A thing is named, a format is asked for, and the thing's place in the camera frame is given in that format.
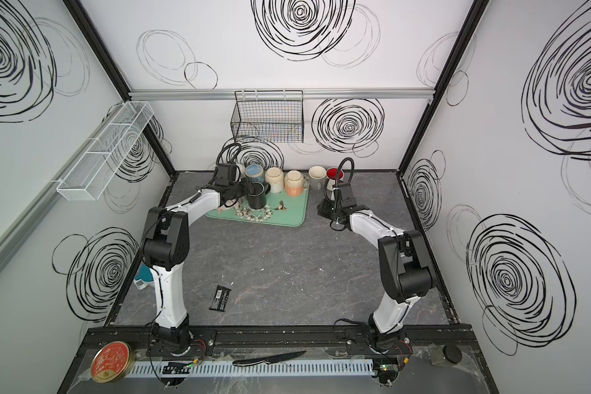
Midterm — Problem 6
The black mug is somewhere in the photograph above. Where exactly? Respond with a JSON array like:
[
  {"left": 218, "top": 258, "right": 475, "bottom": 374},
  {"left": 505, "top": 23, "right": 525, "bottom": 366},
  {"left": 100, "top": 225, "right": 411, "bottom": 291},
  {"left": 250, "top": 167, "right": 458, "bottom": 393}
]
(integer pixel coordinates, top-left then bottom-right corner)
[{"left": 247, "top": 182, "right": 270, "bottom": 210}]

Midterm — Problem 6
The cream white mug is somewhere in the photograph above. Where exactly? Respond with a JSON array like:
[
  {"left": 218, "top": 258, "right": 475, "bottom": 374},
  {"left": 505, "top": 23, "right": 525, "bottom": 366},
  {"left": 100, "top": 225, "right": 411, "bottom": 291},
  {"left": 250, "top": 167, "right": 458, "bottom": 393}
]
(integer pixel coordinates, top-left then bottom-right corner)
[{"left": 326, "top": 167, "right": 344, "bottom": 193}]

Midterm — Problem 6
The green floral tray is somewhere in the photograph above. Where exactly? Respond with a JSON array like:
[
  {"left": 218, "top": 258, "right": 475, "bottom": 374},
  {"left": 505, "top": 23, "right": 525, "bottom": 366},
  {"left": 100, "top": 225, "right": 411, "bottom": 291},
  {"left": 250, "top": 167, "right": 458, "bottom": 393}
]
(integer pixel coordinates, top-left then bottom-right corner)
[{"left": 205, "top": 171, "right": 309, "bottom": 228}]

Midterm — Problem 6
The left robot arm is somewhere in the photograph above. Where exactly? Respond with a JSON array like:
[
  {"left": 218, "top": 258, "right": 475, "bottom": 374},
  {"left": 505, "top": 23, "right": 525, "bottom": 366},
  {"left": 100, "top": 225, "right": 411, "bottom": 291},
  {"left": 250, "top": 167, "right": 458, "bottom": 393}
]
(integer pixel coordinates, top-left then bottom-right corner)
[{"left": 140, "top": 142, "right": 251, "bottom": 356}]

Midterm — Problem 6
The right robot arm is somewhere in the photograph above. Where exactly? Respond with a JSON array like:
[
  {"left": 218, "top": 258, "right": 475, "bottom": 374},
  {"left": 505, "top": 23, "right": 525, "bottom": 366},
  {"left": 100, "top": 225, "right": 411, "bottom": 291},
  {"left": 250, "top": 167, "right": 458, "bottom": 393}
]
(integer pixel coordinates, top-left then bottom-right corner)
[{"left": 317, "top": 157, "right": 437, "bottom": 354}]

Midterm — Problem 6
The blue mug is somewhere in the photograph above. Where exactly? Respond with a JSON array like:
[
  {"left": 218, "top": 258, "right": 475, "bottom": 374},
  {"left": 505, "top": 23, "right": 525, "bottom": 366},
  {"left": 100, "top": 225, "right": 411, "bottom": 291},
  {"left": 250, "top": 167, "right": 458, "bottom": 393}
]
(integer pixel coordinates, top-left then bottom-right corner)
[{"left": 245, "top": 164, "right": 265, "bottom": 183}]

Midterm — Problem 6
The speckled cream mug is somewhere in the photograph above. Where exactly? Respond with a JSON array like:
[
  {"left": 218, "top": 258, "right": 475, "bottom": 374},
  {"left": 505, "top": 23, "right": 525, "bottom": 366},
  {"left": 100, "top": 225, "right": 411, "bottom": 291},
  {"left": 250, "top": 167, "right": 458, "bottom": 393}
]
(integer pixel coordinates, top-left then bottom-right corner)
[{"left": 264, "top": 167, "right": 284, "bottom": 194}]

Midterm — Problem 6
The orange cream mug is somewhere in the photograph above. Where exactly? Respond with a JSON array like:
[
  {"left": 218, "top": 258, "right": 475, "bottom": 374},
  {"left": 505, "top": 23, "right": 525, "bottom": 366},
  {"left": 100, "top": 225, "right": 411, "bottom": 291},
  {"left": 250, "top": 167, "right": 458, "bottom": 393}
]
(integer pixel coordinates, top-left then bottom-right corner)
[{"left": 284, "top": 170, "right": 305, "bottom": 197}]

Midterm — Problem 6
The teal white cup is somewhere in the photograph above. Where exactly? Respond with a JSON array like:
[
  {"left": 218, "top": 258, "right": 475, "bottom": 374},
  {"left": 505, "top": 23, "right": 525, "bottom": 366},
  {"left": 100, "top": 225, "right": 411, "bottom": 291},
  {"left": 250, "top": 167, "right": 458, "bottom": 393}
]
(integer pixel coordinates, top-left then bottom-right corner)
[{"left": 133, "top": 264, "right": 154, "bottom": 291}]

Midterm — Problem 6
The white mesh shelf basket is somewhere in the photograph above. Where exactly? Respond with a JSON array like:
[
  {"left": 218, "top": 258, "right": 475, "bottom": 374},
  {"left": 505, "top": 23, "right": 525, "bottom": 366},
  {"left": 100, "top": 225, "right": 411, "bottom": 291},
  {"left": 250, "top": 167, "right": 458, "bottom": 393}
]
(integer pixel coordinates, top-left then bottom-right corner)
[{"left": 56, "top": 101, "right": 154, "bottom": 201}]

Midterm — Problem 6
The black knife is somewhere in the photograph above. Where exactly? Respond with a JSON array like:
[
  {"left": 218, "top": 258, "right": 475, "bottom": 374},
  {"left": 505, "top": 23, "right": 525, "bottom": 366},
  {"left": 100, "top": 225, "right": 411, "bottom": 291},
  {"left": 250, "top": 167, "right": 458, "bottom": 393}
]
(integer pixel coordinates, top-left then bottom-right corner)
[{"left": 231, "top": 351, "right": 306, "bottom": 368}]

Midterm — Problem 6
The dark lidded jar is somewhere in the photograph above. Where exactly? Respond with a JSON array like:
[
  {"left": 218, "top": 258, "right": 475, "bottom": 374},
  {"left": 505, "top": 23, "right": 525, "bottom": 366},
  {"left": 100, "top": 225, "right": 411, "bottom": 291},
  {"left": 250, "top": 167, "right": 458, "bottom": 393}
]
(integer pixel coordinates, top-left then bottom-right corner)
[{"left": 429, "top": 344, "right": 463, "bottom": 367}]

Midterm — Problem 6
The red round tin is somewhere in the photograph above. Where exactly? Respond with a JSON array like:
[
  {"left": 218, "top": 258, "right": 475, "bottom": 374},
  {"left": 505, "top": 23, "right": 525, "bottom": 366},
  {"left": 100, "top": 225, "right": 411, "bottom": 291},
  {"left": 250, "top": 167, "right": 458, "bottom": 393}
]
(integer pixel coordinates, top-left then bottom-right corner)
[{"left": 90, "top": 341, "right": 134, "bottom": 383}]

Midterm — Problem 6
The black wire basket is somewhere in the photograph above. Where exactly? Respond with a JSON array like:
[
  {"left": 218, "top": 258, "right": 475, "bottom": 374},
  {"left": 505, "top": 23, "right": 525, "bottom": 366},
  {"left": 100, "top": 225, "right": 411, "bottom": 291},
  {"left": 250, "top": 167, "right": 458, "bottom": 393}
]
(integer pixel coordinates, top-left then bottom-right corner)
[{"left": 230, "top": 90, "right": 305, "bottom": 143}]

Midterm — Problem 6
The white slotted cable duct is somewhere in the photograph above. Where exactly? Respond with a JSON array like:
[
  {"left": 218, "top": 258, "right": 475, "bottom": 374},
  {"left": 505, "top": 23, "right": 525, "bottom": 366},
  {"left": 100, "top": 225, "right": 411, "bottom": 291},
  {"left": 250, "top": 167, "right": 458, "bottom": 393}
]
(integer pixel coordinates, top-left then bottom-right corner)
[{"left": 126, "top": 359, "right": 376, "bottom": 379}]

